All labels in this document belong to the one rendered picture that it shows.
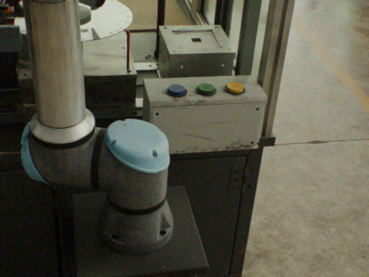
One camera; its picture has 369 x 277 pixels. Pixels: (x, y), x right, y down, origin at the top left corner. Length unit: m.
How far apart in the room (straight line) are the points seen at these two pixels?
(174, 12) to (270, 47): 0.85
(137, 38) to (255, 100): 0.70
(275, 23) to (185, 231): 0.51
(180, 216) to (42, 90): 0.42
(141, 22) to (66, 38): 1.15
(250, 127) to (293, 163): 1.34
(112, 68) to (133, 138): 0.53
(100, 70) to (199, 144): 0.34
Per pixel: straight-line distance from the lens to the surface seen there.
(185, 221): 1.22
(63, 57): 0.95
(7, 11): 1.59
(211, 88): 1.36
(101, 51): 1.64
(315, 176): 2.68
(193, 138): 1.39
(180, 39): 1.61
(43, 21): 0.92
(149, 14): 2.14
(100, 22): 1.57
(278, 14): 1.34
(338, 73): 3.63
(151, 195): 1.07
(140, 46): 1.91
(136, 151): 1.02
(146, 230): 1.12
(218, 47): 1.59
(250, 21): 1.45
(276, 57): 1.40
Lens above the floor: 1.56
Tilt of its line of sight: 34 degrees down
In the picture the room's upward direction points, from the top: 5 degrees clockwise
